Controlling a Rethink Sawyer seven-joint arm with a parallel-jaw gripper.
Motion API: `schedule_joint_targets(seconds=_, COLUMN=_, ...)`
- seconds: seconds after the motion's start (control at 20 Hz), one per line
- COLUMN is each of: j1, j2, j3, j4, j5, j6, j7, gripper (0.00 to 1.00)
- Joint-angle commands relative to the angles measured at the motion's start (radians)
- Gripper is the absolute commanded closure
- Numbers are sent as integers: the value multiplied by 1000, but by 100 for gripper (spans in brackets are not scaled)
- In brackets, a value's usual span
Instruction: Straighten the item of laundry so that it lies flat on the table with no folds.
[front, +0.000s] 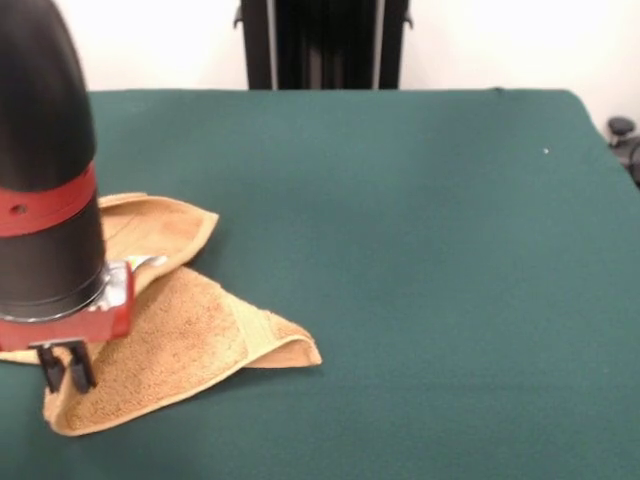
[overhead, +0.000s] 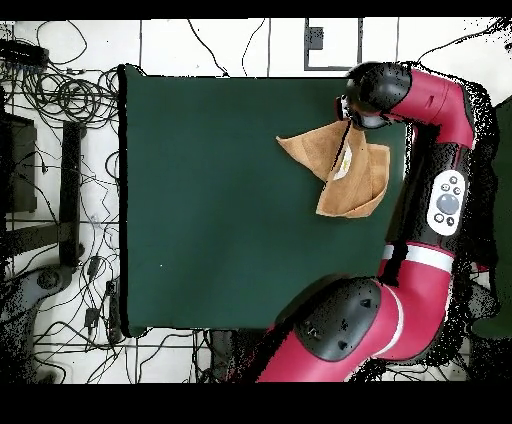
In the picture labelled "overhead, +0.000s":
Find grey swivel chair base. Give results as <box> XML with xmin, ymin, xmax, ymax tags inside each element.
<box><xmin>0</xmin><ymin>264</ymin><xmax>76</xmax><ymax>323</ymax></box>

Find grey square floor frame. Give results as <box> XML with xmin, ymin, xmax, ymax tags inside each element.
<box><xmin>303</xmin><ymin>17</ymin><xmax>364</xmax><ymax>72</ymax></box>

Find black metal stand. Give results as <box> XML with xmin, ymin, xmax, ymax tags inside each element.
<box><xmin>0</xmin><ymin>111</ymin><xmax>86</xmax><ymax>269</ymax></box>

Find tan terry towel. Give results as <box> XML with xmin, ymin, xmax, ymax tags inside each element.
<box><xmin>274</xmin><ymin>119</ymin><xmax>392</xmax><ymax>220</ymax></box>

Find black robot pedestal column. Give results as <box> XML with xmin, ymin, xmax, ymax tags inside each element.
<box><xmin>207</xmin><ymin>329</ymin><xmax>281</xmax><ymax>383</ymax></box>

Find black network switch box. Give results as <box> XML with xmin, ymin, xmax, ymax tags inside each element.
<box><xmin>0</xmin><ymin>38</ymin><xmax>50</xmax><ymax>68</ymax></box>

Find green fabric sheet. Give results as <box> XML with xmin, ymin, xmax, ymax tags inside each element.
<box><xmin>469</xmin><ymin>94</ymin><xmax>512</xmax><ymax>339</ymax></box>

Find dark green table cloth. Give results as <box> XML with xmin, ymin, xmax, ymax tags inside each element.
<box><xmin>118</xmin><ymin>63</ymin><xmax>413</xmax><ymax>339</ymax></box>

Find thin black floor cable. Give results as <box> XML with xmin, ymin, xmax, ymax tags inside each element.
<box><xmin>186</xmin><ymin>18</ymin><xmax>230</xmax><ymax>78</ymax></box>

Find coiled black cable bundle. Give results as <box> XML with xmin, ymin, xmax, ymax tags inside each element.
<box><xmin>19</xmin><ymin>67</ymin><xmax>120</xmax><ymax>130</ymax></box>

